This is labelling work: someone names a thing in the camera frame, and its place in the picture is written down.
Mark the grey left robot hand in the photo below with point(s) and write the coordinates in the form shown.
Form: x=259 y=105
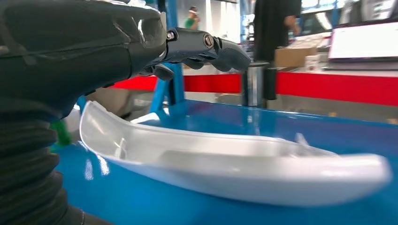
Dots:
x=68 y=49

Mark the open green plastic crate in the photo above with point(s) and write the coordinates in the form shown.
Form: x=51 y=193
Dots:
x=62 y=133

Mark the distant person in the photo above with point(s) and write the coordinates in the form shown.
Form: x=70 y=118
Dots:
x=191 y=20

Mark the standing person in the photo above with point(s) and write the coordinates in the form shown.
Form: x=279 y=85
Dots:
x=270 y=28

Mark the brown cardboard box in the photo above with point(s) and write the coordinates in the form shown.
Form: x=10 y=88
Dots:
x=293 y=57

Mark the red barrier belt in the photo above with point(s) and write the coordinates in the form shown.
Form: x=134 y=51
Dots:
x=326 y=87

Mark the open laptop computer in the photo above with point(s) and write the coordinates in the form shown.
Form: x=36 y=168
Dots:
x=363 y=40

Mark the black barrier post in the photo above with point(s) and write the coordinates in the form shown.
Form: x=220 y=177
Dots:
x=256 y=87

